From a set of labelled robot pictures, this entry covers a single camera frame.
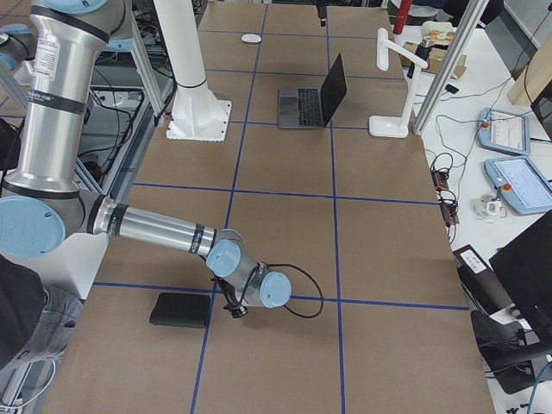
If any red cylinder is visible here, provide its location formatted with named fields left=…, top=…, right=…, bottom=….
left=393, top=0, right=412, bottom=35

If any black mouse pad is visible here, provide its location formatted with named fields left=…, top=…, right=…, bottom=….
left=149, top=292, right=210, bottom=329

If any aluminium frame post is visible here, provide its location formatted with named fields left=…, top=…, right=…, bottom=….
left=412, top=0, right=489, bottom=135

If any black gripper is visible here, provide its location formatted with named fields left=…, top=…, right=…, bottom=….
left=214, top=278, right=248, bottom=318
left=315, top=0, right=327, bottom=27

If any grey laptop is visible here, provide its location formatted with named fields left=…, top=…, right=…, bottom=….
left=278, top=53, right=348, bottom=129

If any black water bottle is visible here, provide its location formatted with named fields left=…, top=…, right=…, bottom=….
left=406, top=35, right=431, bottom=78

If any blue teach pendant near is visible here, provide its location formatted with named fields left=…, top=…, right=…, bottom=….
left=484, top=155, right=551, bottom=215

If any white computer mouse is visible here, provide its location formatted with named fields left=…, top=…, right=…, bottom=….
left=241, top=34, right=262, bottom=44

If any blue teach pendant far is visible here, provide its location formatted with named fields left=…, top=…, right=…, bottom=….
left=477, top=108, right=530, bottom=155

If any blue teach pendant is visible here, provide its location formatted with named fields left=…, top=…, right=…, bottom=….
left=477, top=108, right=530, bottom=155
left=484, top=155, right=551, bottom=215

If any cardboard box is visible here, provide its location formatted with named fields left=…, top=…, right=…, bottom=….
left=404, top=41, right=467, bottom=79

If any white desk lamp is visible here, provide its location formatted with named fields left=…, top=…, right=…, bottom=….
left=367, top=27, right=430, bottom=139

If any black monitor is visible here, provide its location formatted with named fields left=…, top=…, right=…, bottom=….
left=490, top=212, right=551, bottom=337

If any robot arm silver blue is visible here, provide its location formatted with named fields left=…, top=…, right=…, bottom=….
left=1, top=1, right=292, bottom=317

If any person in black jacket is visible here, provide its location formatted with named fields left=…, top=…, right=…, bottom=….
left=0, top=116, right=85, bottom=372

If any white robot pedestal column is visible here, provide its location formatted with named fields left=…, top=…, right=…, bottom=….
left=154, top=0, right=232, bottom=142

